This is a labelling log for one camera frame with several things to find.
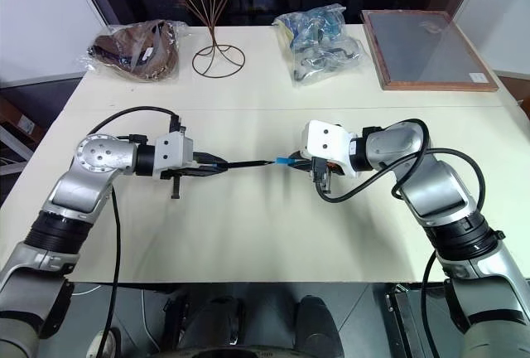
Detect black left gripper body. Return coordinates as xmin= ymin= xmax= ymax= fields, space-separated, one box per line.
xmin=160 ymin=150 xmax=208 ymax=201

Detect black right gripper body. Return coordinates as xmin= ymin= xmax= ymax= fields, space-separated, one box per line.
xmin=308 ymin=156 xmax=348 ymax=194

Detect black marker pen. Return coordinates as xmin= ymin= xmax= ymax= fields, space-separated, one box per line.
xmin=213 ymin=159 xmax=277 ymax=170

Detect blue items in plastic bag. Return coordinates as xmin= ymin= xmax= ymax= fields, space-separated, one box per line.
xmin=272 ymin=4 xmax=368 ymax=90

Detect brown hat in plastic bag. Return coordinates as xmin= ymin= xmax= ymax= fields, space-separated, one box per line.
xmin=80 ymin=19 xmax=193 ymax=83

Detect wooden framed glass panel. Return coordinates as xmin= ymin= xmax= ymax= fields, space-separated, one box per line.
xmin=359 ymin=9 xmax=500 ymax=93

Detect dark rounded shape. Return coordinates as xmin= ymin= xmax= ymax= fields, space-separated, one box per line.
xmin=295 ymin=294 xmax=345 ymax=358

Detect white round object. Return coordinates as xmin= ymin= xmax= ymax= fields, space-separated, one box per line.
xmin=84 ymin=327 xmax=122 ymax=358

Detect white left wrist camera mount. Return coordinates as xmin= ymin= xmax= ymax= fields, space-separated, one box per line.
xmin=153 ymin=133 xmax=195 ymax=180

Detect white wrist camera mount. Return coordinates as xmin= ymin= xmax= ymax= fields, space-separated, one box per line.
xmin=301 ymin=120 xmax=359 ymax=177
xmin=153 ymin=133 xmax=195 ymax=180

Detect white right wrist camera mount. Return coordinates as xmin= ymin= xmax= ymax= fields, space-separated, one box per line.
xmin=301 ymin=120 xmax=359 ymax=177

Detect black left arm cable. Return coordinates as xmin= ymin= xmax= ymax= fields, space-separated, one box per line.
xmin=88 ymin=105 xmax=186 ymax=358

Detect brown wire stand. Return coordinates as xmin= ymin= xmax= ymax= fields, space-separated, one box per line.
xmin=172 ymin=0 xmax=248 ymax=78

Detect black metal bracket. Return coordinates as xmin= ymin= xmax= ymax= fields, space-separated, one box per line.
xmin=383 ymin=282 xmax=420 ymax=336

